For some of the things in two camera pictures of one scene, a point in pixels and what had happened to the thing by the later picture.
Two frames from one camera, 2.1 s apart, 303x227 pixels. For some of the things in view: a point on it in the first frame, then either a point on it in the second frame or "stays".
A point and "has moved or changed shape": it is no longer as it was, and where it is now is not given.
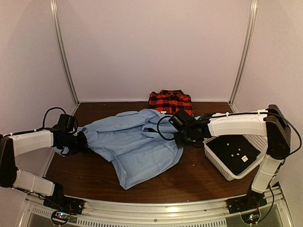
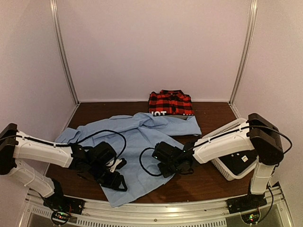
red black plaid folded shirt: [170, 101] stays
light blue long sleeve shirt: [140, 144] has moved or changed shape
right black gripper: [180, 143] -> [164, 172]
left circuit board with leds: [59, 217] stays
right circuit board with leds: [251, 217] stays
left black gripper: [83, 145] -> [113, 182]
